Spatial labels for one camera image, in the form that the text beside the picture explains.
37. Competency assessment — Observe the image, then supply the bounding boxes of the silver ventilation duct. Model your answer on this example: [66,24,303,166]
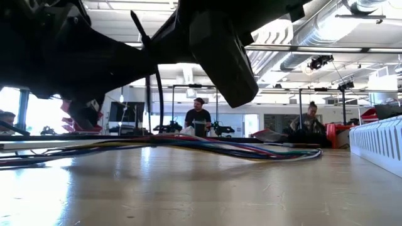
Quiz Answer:
[279,0,362,72]

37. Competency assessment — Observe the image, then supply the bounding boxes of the person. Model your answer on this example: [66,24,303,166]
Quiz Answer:
[0,111,16,127]
[184,97,212,137]
[290,100,327,139]

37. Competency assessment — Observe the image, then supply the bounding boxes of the red bin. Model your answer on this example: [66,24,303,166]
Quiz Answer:
[360,107,379,125]

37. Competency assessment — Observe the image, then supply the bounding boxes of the white wire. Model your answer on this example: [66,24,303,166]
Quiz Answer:
[244,149,323,163]

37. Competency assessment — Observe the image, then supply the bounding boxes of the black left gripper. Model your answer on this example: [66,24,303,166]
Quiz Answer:
[0,0,160,128]

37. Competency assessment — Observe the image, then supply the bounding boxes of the green wire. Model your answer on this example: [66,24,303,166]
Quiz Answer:
[188,139,322,157]

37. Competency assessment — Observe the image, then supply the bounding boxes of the red wire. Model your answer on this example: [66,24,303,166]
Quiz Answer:
[119,134,315,156]

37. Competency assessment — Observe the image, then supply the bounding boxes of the black wire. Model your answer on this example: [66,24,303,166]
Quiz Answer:
[0,147,283,168]

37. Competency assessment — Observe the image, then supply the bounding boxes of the dark monitor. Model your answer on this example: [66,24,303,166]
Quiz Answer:
[374,104,402,121]

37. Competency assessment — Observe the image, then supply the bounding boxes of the black ceiling camera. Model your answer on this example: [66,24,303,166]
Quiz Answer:
[307,55,335,71]

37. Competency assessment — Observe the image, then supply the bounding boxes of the white slotted cable raceway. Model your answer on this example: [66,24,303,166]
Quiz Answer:
[349,114,402,178]

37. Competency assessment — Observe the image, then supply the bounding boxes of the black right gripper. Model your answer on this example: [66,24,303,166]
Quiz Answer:
[149,0,313,109]

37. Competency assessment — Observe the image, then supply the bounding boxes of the blue aluminium rail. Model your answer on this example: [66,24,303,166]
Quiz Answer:
[0,134,321,149]

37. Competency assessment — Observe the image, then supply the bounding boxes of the black ceiling light bar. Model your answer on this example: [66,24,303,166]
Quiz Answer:
[244,45,402,53]

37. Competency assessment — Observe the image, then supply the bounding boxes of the bundle of coloured cables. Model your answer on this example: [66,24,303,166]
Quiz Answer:
[0,137,321,167]

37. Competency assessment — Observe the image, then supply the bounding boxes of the black rig frame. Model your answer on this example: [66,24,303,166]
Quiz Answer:
[171,83,220,132]
[298,87,348,126]

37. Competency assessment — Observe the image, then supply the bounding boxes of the red storage bins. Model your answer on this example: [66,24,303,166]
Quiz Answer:
[61,100,104,134]

